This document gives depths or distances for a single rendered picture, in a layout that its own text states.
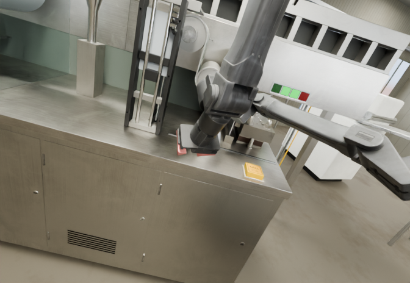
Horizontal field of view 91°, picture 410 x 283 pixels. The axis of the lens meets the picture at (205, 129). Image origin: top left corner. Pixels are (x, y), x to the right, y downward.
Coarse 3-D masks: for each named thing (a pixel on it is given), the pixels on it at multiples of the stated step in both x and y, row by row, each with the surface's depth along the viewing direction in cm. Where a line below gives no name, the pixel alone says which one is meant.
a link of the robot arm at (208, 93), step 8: (208, 80) 45; (200, 88) 47; (208, 88) 37; (216, 88) 36; (200, 96) 46; (208, 96) 37; (216, 96) 36; (200, 104) 46; (208, 104) 37; (208, 112) 39; (216, 112) 40; (224, 112) 40
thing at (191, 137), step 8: (184, 128) 50; (192, 128) 51; (184, 136) 49; (192, 136) 48; (200, 136) 46; (208, 136) 46; (216, 136) 53; (184, 144) 48; (192, 144) 48; (200, 144) 48; (208, 144) 49; (216, 144) 51
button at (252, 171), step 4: (248, 164) 86; (252, 164) 86; (244, 168) 86; (248, 168) 82; (252, 168) 83; (256, 168) 84; (260, 168) 85; (248, 172) 80; (252, 172) 81; (256, 172) 82; (260, 172) 82; (248, 176) 81; (252, 176) 81; (256, 176) 81; (260, 176) 81
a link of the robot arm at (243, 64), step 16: (256, 0) 30; (272, 0) 29; (288, 0) 30; (256, 16) 30; (272, 16) 30; (240, 32) 33; (256, 32) 31; (272, 32) 32; (240, 48) 33; (256, 48) 32; (224, 64) 36; (240, 64) 33; (256, 64) 34; (224, 80) 35; (240, 80) 34; (256, 80) 35; (224, 96) 35; (240, 96) 36; (240, 112) 39
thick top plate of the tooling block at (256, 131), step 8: (256, 112) 121; (256, 120) 107; (264, 120) 111; (240, 128) 101; (248, 128) 97; (256, 128) 97; (264, 128) 100; (248, 136) 99; (256, 136) 99; (264, 136) 99; (272, 136) 98
